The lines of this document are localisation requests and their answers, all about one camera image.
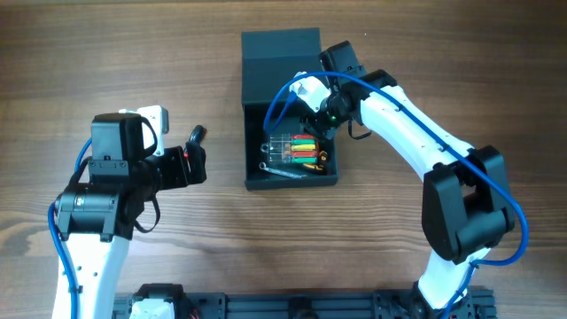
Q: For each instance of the red black handled screwdriver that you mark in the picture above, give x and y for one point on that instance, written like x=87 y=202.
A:
x=197 y=135

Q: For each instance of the silver metal wrench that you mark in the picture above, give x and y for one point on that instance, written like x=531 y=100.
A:
x=275 y=171

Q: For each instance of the orange black needle-nose pliers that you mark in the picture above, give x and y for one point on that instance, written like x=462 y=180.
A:
x=320 y=166

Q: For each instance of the clear case coloured screwdrivers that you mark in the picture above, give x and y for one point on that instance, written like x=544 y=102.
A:
x=291 y=149

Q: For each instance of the dark green open box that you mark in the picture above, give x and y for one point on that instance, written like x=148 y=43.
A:
x=269 y=60

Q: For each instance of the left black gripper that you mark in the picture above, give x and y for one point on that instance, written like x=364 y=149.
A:
x=195 y=162

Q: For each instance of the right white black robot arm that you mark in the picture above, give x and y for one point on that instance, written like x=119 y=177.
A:
x=467 y=207

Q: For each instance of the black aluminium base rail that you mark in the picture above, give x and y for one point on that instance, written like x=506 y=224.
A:
x=381 y=304

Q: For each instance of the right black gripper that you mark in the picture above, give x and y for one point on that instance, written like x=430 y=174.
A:
x=316 y=126

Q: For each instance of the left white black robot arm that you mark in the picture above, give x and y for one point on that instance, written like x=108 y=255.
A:
x=93 y=220

